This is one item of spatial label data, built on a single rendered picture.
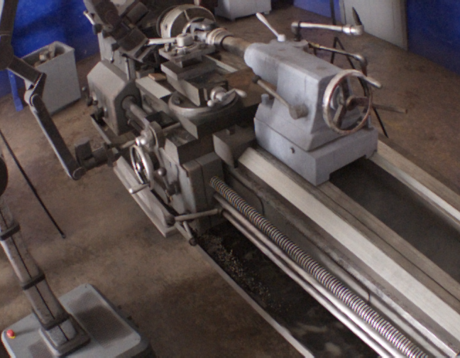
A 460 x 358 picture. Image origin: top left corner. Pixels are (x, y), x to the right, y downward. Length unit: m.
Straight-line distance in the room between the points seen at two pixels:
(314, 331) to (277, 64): 0.92
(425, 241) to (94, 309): 1.40
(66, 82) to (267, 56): 3.00
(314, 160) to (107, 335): 1.08
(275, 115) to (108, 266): 1.38
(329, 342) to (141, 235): 1.52
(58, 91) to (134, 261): 2.23
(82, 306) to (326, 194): 1.17
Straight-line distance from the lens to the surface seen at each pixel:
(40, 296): 1.88
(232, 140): 1.86
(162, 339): 2.35
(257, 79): 1.78
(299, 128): 1.69
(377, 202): 1.81
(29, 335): 2.23
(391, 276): 1.38
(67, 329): 2.02
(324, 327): 1.80
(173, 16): 2.39
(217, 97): 1.87
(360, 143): 1.75
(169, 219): 1.89
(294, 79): 1.70
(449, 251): 1.64
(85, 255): 2.90
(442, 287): 1.37
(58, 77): 4.54
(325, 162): 1.66
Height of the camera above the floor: 1.83
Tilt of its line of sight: 34 degrees down
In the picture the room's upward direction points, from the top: 8 degrees counter-clockwise
